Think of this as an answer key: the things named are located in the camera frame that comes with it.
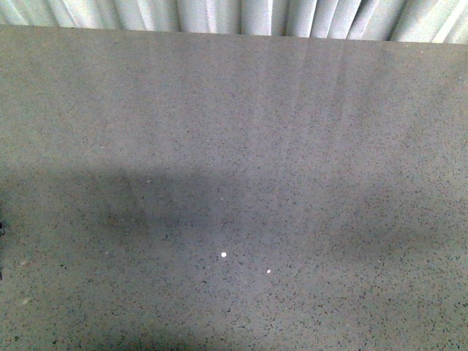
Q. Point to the white pleated curtain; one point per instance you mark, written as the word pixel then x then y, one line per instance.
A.
pixel 375 20

